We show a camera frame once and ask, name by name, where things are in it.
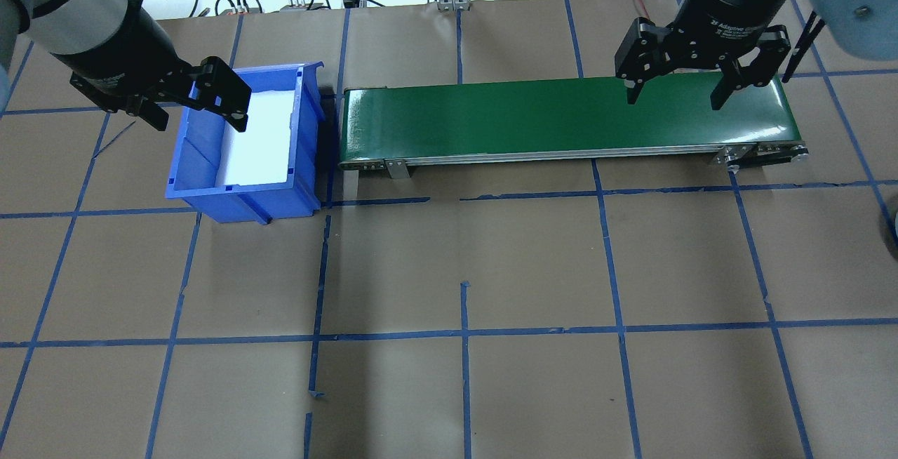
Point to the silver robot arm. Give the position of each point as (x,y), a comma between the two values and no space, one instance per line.
(77,3)
(856,10)

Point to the white foam pad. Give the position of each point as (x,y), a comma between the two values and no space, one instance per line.
(259,150)

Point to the blue plastic storage bin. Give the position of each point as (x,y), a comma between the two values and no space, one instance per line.
(266,203)

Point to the green conveyor belt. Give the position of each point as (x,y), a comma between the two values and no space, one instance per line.
(526,118)

